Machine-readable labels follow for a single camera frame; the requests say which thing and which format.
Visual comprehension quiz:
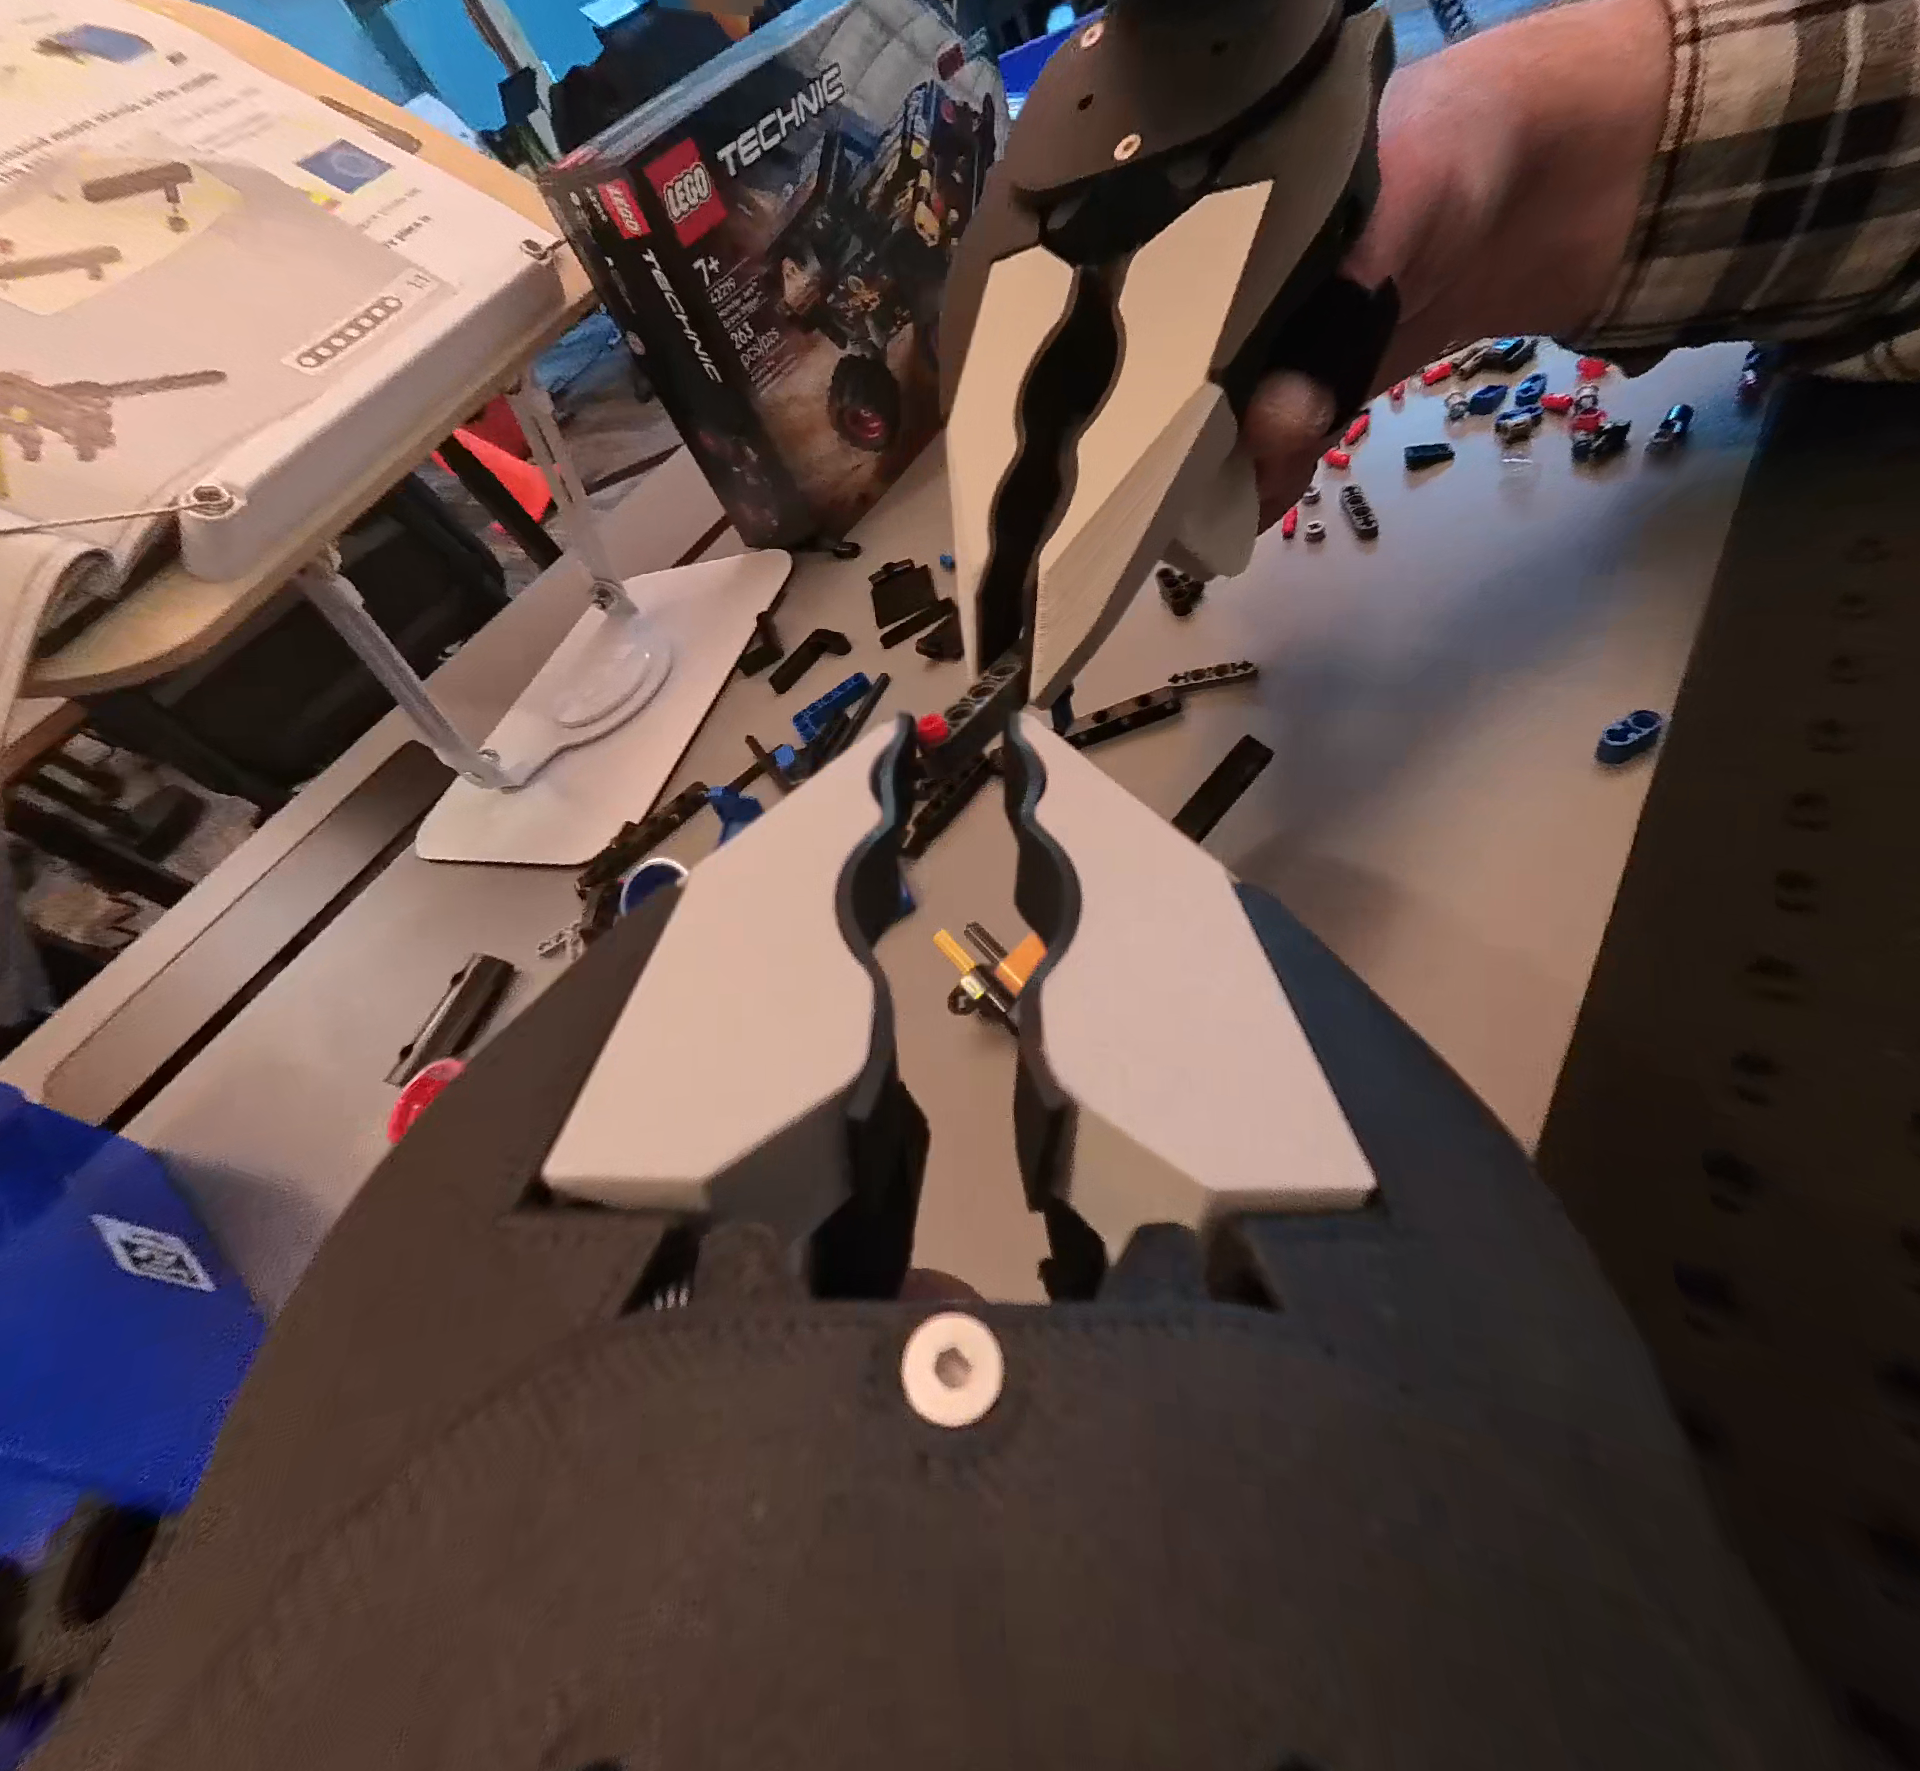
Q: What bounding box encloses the black grille panel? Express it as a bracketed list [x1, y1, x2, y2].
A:
[394, 953, 516, 1084]

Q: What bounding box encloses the person's right hand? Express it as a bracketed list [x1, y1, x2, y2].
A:
[1243, 0, 1675, 517]

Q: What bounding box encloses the black toy set box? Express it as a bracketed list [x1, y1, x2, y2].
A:
[536, 0, 1010, 552]

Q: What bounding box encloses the dark grey seven-hole beam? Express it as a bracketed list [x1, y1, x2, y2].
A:
[897, 661, 1037, 861]

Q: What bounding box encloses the white book stand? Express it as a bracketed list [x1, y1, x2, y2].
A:
[0, 106, 794, 869]

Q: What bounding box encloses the red wheel hub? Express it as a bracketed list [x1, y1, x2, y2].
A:
[385, 1059, 466, 1146]

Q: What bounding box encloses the extra long black beam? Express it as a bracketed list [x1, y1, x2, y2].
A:
[576, 782, 713, 896]

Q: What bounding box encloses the white desk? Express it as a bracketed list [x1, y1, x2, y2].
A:
[0, 330, 1770, 1353]

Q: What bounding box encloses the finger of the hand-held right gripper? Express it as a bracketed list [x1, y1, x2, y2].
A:
[949, 244, 1080, 672]
[1026, 184, 1276, 709]

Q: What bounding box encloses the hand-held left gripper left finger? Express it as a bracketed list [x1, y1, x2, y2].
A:
[543, 719, 927, 1300]

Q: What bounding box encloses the pile of small building pieces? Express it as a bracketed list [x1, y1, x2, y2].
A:
[1281, 338, 1786, 542]

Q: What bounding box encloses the blue tagged storage bin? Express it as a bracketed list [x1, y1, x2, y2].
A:
[0, 1081, 269, 1771]

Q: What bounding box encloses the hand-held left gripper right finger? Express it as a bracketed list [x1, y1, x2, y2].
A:
[1001, 712, 1379, 1295]

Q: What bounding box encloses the yellow black Lego assembly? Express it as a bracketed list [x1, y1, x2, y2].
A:
[930, 922, 1053, 1026]

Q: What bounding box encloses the printed task sheet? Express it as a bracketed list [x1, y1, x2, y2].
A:
[0, 0, 453, 243]

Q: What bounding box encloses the black flat bar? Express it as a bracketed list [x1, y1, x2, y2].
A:
[1168, 737, 1276, 842]

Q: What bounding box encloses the orange cone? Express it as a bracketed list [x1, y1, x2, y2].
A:
[434, 428, 556, 529]

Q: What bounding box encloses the person's right forearm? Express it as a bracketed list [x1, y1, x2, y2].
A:
[1567, 0, 1920, 385]

